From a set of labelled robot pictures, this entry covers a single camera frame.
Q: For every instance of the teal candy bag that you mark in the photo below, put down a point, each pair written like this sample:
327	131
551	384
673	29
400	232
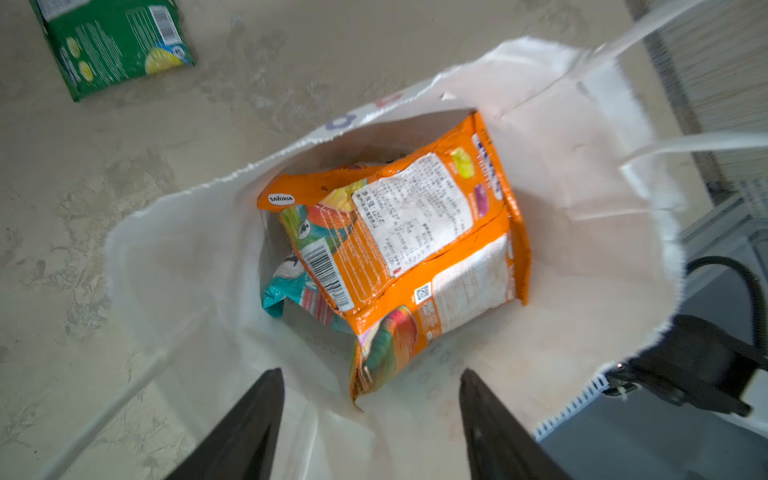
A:
291	282

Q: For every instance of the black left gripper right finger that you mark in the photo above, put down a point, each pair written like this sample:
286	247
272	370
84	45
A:
498	446

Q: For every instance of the orange snack bag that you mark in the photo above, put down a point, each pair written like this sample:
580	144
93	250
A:
407	251

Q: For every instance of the small green snack bag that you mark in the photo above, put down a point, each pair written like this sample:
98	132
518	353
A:
101	43

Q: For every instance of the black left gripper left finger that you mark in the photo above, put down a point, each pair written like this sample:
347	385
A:
243	444

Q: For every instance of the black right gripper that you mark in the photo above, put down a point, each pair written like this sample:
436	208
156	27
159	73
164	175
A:
695	363

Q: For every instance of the white paper bag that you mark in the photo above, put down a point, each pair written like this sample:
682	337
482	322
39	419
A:
600	206

